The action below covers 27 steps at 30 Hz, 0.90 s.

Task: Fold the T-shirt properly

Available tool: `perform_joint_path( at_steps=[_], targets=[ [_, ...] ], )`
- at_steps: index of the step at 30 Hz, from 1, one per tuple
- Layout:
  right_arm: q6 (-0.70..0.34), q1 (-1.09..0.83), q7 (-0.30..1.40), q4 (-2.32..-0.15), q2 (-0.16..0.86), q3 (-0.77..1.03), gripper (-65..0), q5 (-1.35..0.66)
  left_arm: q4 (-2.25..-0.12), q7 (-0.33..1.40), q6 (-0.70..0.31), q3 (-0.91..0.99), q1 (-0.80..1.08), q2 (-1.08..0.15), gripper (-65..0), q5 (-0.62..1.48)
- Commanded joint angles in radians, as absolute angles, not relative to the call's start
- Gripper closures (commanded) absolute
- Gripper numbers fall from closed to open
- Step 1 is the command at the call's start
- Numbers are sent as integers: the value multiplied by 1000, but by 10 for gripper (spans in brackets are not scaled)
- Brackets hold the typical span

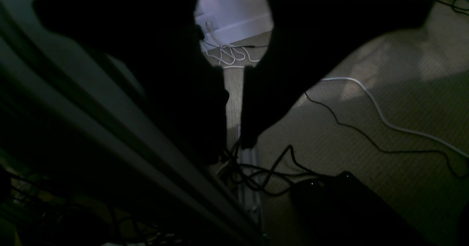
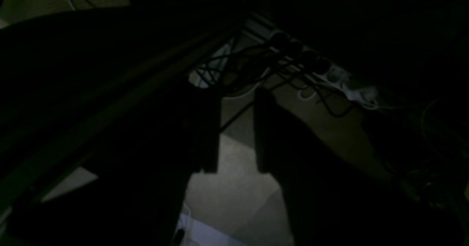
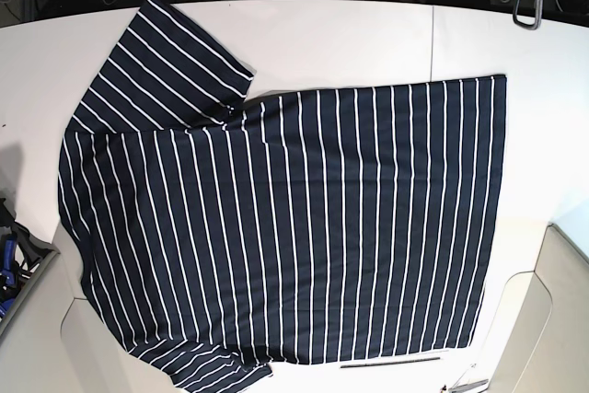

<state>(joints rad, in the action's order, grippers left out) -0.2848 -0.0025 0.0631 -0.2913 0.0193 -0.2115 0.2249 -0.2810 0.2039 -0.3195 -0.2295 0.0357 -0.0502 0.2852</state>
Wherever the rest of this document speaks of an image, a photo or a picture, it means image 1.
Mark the coiled white cable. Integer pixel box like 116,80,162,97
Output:
200,20,261,69

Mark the aluminium frame rail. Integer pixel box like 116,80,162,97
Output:
1,4,263,246

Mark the white cable on floor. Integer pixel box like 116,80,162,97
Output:
322,77,469,159

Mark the thin black floor cable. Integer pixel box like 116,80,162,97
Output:
304,92,469,179

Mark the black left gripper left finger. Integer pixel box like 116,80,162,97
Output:
33,0,229,165

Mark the black box on floor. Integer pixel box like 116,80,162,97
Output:
289,171,432,246

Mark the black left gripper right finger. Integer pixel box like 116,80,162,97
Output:
240,0,435,149

